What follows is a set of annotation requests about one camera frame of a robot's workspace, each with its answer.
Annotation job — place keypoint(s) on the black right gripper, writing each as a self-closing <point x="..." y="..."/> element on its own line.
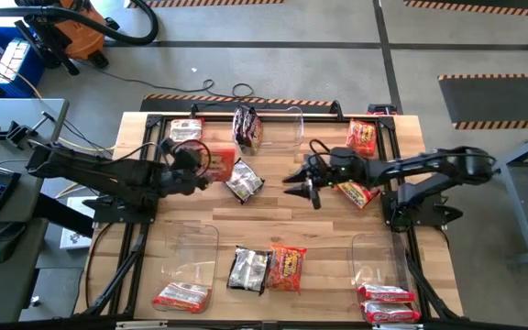
<point x="326" y="174"/>

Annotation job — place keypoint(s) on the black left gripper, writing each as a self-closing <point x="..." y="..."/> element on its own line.
<point x="183" y="181"/>

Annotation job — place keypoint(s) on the black Maruchan noodle pack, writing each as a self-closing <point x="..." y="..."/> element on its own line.
<point x="247" y="130"/>
<point x="248" y="270"/>
<point x="244" y="181"/>

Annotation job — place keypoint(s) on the clear plastic bin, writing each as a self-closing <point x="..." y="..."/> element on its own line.
<point x="378" y="256"/>
<point x="282" y="133"/>
<point x="190" y="247"/>

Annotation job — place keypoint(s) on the orange fire noodle pack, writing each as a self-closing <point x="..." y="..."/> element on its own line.
<point x="286" y="268"/>
<point x="361" y="137"/>

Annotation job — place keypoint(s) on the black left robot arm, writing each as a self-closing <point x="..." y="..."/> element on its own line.
<point x="108" y="174"/>

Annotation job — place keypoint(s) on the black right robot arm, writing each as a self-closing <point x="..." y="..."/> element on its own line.
<point x="429" y="165"/>

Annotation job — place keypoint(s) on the black hazard-striped floor mat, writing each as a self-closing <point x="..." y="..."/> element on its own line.
<point x="177" y="104"/>
<point x="498" y="98"/>
<point x="475" y="5"/>
<point x="200" y="2"/>

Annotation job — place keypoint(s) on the red black device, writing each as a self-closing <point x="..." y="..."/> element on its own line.
<point x="381" y="109"/>

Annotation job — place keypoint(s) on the white box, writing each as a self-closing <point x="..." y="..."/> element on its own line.
<point x="73" y="238"/>

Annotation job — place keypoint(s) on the black flat strip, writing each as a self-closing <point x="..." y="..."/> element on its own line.
<point x="64" y="215"/>

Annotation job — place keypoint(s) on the orange shop vacuum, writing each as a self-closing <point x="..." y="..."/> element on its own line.
<point x="83" y="34"/>

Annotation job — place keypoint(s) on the black desk clamp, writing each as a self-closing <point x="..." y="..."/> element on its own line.
<point x="14" y="133"/>

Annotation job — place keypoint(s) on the blue plastic crate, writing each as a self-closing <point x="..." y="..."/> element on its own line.
<point x="35" y="73"/>

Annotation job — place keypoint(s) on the grey desk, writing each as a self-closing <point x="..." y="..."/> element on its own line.
<point x="12" y="256"/>

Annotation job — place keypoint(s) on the black computer mouse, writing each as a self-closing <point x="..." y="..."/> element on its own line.
<point x="5" y="240"/>

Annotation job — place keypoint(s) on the grey metal cart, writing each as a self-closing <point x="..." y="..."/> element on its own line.
<point x="518" y="201"/>

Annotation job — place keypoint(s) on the black aluminium table frame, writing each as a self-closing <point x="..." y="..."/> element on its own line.
<point x="152" y="120"/>

